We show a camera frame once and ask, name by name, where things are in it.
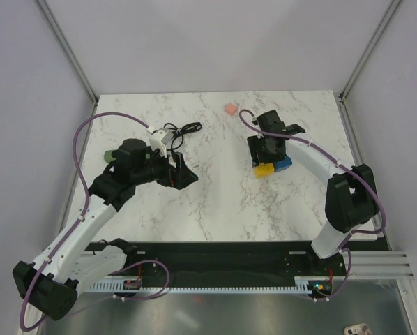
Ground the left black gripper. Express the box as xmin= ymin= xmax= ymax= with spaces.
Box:
xmin=132 ymin=146 xmax=197 ymax=191

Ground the yellow cube socket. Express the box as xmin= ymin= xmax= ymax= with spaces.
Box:
xmin=252 ymin=163 xmax=275 ymax=179

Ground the blue cube socket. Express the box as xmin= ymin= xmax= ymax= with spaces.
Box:
xmin=273 ymin=156 xmax=292 ymax=172

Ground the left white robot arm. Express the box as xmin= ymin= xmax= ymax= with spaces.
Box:
xmin=13 ymin=139 xmax=198 ymax=320

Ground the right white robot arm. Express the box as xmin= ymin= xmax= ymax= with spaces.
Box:
xmin=247 ymin=110 xmax=380 ymax=275

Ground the pink cube block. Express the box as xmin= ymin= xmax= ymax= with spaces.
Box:
xmin=225 ymin=103 xmax=238 ymax=116

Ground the green power strip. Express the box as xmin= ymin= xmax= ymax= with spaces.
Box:
xmin=103 ymin=150 xmax=115 ymax=164

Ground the black coiled cable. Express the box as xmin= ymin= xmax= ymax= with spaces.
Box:
xmin=162 ymin=121 xmax=202 ymax=161

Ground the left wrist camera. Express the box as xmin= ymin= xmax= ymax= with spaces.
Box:
xmin=149 ymin=128 xmax=174 ymax=158

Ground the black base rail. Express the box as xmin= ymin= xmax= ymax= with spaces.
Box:
xmin=82 ymin=239 xmax=370 ymax=289

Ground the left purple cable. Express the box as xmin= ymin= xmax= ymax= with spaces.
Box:
xmin=20 ymin=112 xmax=153 ymax=331

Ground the white cable duct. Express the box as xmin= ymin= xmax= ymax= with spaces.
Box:
xmin=84 ymin=276 xmax=333 ymax=295

